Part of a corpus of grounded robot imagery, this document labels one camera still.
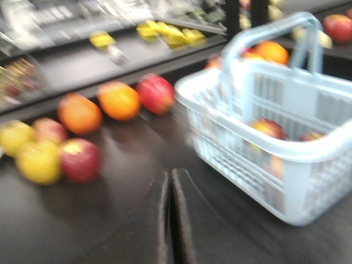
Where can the yellow fruit front left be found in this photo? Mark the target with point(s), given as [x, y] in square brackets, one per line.
[39, 162]

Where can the large pink red apple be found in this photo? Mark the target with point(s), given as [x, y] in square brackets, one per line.
[156, 94]

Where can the dark red small apple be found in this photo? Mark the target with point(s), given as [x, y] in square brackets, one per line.
[80, 160]

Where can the orange fruit right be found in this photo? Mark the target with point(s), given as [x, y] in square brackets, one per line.
[273, 52]

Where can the white garlic bulb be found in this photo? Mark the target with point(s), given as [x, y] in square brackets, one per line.
[116, 55]

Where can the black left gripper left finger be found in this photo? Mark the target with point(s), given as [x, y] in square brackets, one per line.
[140, 236]

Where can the bright red apple left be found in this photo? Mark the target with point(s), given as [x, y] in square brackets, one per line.
[338, 28]

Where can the small pink apple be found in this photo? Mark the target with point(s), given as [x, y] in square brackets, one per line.
[49, 129]

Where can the yellow apple back left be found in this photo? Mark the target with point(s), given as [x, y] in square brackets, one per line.
[14, 134]

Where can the red apple front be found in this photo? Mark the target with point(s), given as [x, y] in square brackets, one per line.
[270, 128]

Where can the light blue plastic basket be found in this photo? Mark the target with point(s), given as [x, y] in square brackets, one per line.
[296, 181]

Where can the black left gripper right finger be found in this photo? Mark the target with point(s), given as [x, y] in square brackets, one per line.
[200, 233]

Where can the orange fruit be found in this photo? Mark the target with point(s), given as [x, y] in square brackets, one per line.
[119, 101]
[273, 52]
[79, 115]

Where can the yellow starfruit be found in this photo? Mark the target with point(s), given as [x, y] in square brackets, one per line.
[101, 40]

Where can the pile of cherry tomatoes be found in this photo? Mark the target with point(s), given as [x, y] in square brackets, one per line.
[20, 82]

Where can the pile of yellow lemons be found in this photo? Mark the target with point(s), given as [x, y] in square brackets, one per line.
[173, 36]

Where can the orange fruit far left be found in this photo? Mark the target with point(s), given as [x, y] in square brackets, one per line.
[79, 115]

